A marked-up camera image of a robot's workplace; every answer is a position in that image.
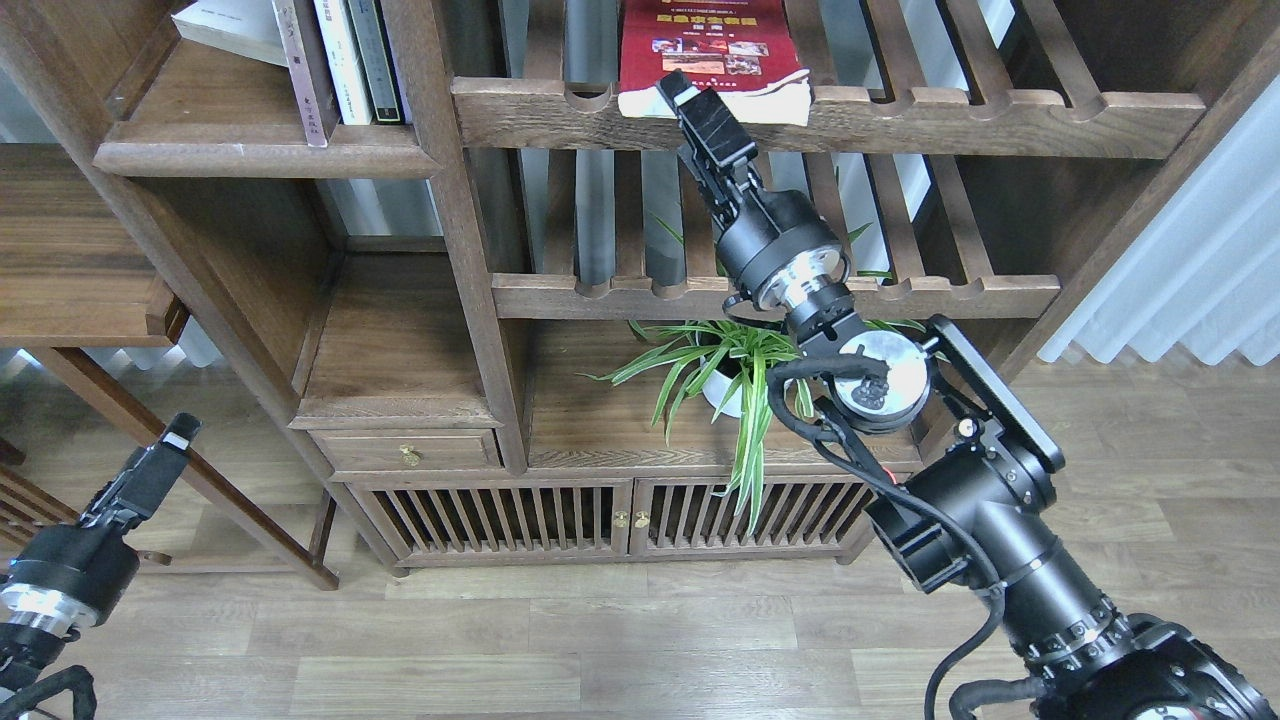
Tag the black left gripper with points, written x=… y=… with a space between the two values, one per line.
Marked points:
x=74 y=575

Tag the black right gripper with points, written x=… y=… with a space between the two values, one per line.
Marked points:
x=773 y=245

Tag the red book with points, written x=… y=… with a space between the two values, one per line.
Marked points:
x=741 y=49

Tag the maroon book white characters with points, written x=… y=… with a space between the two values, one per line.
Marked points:
x=305 y=57

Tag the yellow-green book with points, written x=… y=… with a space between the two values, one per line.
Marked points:
x=245 y=28

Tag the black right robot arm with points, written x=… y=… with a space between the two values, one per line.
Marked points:
x=961 y=470

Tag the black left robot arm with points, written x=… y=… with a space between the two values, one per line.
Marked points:
x=26 y=652

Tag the green spider plant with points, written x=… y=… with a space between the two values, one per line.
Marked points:
x=689 y=352

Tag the wooden side table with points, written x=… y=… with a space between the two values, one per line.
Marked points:
x=73 y=279

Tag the white plant pot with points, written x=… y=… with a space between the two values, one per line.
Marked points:
x=716 y=391

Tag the dark wooden bookshelf cabinet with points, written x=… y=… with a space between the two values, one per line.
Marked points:
x=449 y=284

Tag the brass drawer knob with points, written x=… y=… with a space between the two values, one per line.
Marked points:
x=410 y=457

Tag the dark green upright book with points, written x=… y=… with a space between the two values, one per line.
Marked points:
x=377 y=60

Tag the white upright book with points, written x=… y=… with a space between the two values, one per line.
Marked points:
x=343 y=56

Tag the brass cabinet door knobs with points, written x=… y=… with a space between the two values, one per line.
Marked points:
x=624 y=519

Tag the white curtain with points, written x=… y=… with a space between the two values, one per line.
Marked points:
x=1204 y=274

